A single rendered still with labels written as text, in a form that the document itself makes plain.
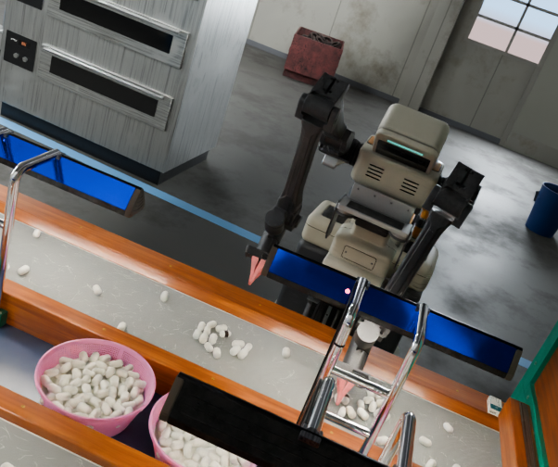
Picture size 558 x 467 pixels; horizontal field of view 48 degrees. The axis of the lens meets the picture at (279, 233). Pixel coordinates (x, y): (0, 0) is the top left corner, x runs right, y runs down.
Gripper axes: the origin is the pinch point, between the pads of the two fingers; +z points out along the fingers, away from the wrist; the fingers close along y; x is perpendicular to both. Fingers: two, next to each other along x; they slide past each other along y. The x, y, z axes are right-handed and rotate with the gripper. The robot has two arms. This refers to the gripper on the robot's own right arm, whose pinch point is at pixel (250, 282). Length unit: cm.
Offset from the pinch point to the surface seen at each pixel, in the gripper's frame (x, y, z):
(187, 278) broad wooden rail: 9.8, -18.9, 3.4
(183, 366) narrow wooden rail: -14.7, -3.8, 32.3
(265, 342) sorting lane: 4.6, 10.8, 13.3
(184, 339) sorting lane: -4.2, -8.6, 23.8
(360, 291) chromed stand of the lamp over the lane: -39.2, 28.2, 5.8
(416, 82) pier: 538, 21, -567
